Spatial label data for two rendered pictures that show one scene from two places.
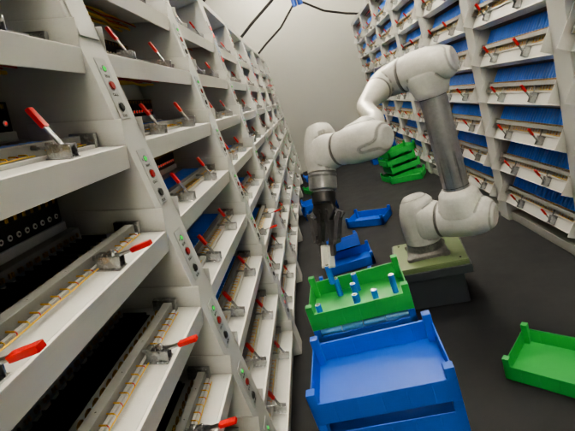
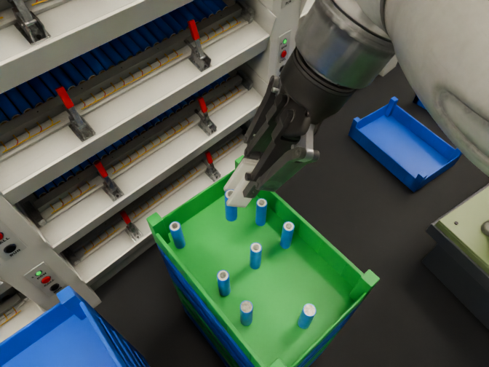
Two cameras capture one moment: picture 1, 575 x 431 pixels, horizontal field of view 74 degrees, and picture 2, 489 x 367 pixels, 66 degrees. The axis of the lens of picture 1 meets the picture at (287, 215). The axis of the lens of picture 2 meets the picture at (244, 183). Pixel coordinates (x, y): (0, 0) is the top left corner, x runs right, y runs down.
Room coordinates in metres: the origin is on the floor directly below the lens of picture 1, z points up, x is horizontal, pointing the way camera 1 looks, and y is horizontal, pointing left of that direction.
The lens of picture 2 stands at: (0.85, -0.26, 0.99)
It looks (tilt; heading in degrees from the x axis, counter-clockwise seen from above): 55 degrees down; 38
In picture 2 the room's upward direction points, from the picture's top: straight up
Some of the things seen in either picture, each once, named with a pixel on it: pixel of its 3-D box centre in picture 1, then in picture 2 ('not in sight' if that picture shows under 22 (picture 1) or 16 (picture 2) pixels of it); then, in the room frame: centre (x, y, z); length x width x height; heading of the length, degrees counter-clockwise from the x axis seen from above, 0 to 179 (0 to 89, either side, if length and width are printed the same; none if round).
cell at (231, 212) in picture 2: (329, 274); (231, 205); (1.07, -0.06, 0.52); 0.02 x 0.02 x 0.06
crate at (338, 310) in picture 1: (356, 291); (256, 258); (1.06, -0.12, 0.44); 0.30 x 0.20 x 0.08; 78
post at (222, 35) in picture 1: (254, 143); not in sight; (2.92, 0.05, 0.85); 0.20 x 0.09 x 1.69; 82
